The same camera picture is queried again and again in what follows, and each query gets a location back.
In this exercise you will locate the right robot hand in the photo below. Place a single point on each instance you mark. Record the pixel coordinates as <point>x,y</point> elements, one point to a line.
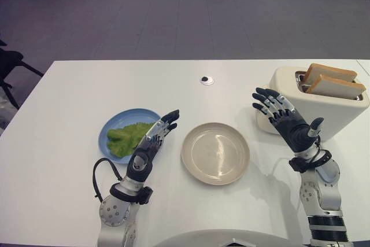
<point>293,131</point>

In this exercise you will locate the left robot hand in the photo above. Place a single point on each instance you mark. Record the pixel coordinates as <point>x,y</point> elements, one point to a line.
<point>141,161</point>

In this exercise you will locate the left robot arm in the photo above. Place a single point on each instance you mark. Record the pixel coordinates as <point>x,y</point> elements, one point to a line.
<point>114,210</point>

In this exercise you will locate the green lettuce leaf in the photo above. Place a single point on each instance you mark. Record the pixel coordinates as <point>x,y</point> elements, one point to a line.
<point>127,138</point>

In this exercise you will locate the cream toaster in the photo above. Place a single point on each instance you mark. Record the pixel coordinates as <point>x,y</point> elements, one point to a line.
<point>323,111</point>

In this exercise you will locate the blue plate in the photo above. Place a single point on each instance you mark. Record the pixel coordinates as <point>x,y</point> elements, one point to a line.
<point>127,115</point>

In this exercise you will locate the bread slice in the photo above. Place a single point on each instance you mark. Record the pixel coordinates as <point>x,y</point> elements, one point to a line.
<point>332,72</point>
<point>336,87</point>

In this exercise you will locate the beige plate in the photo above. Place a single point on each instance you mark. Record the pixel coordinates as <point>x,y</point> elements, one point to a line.
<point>215,154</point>

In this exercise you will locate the robot body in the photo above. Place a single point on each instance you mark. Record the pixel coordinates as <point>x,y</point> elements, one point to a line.
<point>231,236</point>

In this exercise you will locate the black office chair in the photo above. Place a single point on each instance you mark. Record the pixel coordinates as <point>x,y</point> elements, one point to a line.
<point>11,62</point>

